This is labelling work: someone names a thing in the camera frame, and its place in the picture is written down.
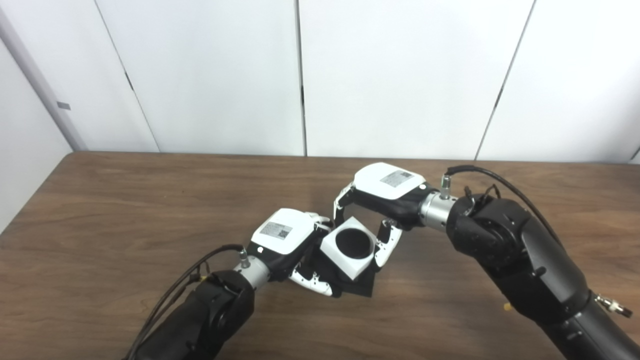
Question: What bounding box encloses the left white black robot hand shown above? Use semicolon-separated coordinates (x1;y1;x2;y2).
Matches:
246;208;336;297

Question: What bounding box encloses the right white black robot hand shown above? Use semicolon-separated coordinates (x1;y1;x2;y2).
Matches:
332;162;432;268

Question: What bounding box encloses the black peg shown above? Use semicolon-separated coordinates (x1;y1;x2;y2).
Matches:
300;227;378;298

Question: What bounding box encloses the white square piece with hole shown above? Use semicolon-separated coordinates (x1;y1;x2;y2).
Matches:
320;216;378;282

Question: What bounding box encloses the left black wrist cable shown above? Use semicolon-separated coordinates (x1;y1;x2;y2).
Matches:
122;243;251;360

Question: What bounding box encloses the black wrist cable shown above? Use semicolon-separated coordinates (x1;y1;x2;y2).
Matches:
122;243;251;360
439;165;633;319

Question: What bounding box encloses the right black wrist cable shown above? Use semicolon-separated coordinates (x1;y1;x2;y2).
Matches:
439;165;633;319

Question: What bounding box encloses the gray wall corner post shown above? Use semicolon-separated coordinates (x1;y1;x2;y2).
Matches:
0;7;88;152

